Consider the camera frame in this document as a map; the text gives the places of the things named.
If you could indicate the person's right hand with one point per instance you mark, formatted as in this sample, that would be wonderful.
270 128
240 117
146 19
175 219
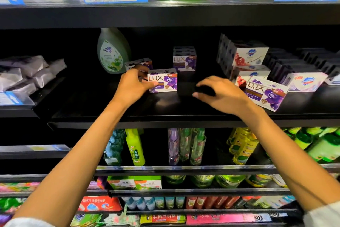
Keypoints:
228 97

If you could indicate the person's left hand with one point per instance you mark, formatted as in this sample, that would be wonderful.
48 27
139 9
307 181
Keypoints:
131 87

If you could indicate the pale green pump soap bottle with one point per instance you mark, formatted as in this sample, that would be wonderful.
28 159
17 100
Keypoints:
112 51

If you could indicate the black store shelf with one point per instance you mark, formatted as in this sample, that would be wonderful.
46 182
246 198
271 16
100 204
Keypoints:
297 110
18 111

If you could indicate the person's left forearm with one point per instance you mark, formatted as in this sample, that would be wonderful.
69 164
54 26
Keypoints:
69 166

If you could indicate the person's right forearm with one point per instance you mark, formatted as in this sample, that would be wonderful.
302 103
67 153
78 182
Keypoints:
295 158

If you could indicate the strip of shelf price tags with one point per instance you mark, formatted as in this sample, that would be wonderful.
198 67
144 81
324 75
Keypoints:
10 99

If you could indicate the row of white red soap boxes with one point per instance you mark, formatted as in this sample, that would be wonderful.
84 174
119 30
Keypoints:
244 54

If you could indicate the row of white pink soap boxes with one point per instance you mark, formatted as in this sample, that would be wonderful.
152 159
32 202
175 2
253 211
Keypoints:
305 78

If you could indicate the green lidded wipe tub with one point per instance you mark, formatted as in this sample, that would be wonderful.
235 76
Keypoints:
230 180
203 180
175 179

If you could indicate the green white box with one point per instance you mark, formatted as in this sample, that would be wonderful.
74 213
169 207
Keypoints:
121 183
147 183

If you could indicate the pile of white wipe packets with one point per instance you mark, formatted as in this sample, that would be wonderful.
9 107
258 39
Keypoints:
26 75

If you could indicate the red snack packet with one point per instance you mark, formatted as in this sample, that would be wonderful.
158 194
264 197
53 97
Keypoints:
100 204

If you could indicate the long pink packet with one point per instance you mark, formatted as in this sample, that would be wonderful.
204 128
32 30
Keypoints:
228 218

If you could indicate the white floral wipe packet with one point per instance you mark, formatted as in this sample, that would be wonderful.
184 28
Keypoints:
106 219

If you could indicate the yellow red packets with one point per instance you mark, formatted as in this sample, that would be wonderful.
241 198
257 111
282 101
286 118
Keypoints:
162 219

